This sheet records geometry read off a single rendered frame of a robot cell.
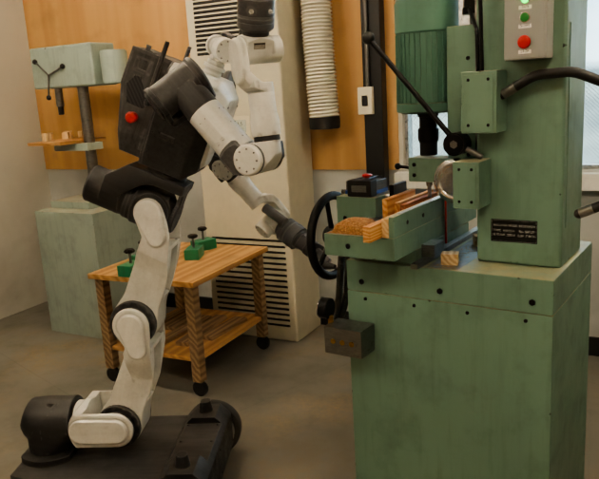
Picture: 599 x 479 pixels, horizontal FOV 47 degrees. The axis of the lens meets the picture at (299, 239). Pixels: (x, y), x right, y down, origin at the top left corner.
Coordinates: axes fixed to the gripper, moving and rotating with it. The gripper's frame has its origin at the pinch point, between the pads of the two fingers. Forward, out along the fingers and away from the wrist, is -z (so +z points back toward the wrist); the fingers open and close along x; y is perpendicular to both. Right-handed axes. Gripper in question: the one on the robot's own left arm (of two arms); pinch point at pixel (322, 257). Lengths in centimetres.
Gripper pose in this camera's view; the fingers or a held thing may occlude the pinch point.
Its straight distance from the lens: 232.9
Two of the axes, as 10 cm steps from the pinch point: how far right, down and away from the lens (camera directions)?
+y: 5.7, -8.2, -0.7
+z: -7.5, -5.5, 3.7
